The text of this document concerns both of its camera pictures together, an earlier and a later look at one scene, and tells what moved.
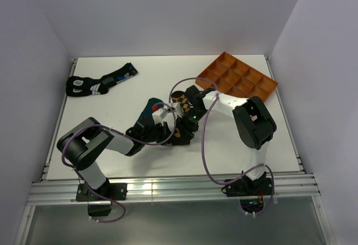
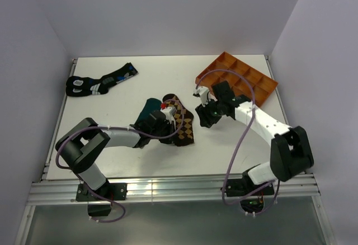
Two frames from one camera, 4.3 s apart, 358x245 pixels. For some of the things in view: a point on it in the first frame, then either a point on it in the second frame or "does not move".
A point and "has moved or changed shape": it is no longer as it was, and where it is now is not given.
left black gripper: [166, 134] does not move
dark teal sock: [146, 120] does not move
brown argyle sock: [179, 97] has moved or changed shape
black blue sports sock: [81, 86] does not move
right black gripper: [186, 129] → [202, 112]
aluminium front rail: [300, 184] does not move
